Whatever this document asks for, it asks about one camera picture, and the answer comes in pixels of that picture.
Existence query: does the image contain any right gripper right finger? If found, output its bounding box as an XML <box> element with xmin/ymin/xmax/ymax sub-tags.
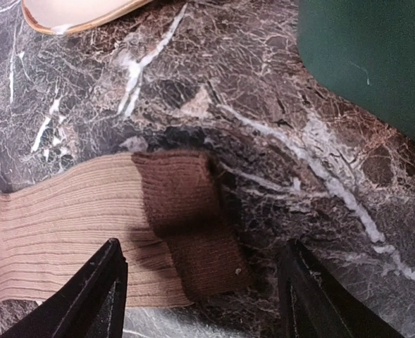
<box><xmin>277</xmin><ymin>239</ymin><xmax>402</xmax><ymax>338</ymax></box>

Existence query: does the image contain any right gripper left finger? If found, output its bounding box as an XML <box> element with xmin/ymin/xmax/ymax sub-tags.
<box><xmin>1</xmin><ymin>238</ymin><xmax>128</xmax><ymax>338</ymax></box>

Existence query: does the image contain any green divided plastic tray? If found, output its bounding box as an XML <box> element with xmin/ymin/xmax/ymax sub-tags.
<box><xmin>297</xmin><ymin>1</ymin><xmax>415</xmax><ymax>141</ymax></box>

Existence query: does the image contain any cream round coaster plate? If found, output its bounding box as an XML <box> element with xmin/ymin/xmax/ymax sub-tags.
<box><xmin>21</xmin><ymin>0</ymin><xmax>151</xmax><ymax>35</ymax></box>

